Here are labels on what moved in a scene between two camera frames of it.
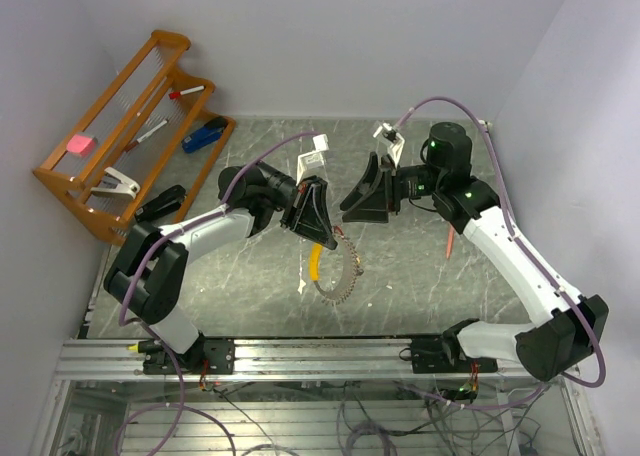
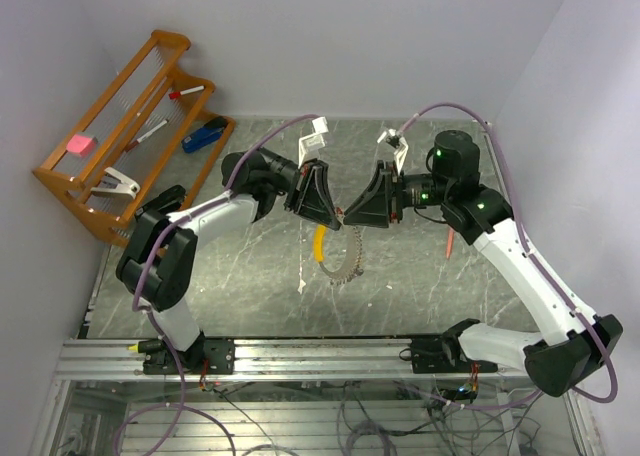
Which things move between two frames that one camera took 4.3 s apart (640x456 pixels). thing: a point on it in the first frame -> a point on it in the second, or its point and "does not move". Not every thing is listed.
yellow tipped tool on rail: x=146 y=346 does not move
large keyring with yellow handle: x=316 y=262 -> x=354 y=246
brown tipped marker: x=149 y=133 does not move
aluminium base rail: x=124 y=360 does not move
